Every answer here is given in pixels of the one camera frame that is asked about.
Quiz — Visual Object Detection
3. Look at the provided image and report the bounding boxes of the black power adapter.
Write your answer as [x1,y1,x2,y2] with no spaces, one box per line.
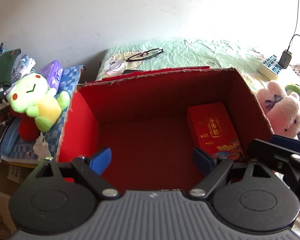
[279,50,292,69]

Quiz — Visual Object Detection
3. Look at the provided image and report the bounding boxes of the white blue power strip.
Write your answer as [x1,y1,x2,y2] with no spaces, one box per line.
[257,55,283,81]

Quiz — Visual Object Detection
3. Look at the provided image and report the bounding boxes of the purple tissue pack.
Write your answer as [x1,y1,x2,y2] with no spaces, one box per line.
[38,60,63,90]

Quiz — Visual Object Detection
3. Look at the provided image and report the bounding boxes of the large red cardboard box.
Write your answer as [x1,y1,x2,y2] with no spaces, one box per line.
[58,67,273,191]

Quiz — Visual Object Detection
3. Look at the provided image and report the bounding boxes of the green frog plush toy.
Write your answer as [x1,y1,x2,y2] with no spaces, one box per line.
[7,73,70,132]

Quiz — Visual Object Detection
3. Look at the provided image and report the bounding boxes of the green folded garment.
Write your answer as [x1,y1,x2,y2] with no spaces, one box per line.
[0,48,21,90]

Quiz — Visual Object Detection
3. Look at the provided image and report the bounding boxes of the brown cardboard box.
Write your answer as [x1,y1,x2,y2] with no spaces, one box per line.
[0,161,36,239]

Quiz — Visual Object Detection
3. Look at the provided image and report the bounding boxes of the black phone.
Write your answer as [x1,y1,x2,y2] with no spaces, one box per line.
[122,69,138,75]

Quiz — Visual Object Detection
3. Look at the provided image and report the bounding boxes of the red plush toy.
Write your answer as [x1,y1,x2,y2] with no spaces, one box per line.
[10,108,40,142]

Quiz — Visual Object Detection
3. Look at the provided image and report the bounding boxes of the black frame eyeglasses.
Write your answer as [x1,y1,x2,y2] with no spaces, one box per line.
[126,48,164,62]

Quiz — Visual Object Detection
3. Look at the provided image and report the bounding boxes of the crumpled white tissue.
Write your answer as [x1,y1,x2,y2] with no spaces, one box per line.
[33,132,51,161]

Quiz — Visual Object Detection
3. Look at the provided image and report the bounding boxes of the blue glasses case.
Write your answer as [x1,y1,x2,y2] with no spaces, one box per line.
[1,118,21,155]

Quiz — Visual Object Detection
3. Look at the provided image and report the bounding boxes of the pink plush bunny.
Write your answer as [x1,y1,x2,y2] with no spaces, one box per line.
[256,81,300,138]

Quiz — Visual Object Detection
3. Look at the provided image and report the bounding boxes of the pale green bed sheet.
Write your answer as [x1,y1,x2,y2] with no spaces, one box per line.
[96,40,268,93]

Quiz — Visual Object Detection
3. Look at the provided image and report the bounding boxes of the red gift box gold print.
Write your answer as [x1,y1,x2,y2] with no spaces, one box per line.
[186,102,244,161]

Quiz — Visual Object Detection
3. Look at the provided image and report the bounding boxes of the blue checkered cloth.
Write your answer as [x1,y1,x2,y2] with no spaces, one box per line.
[0,65,85,164]

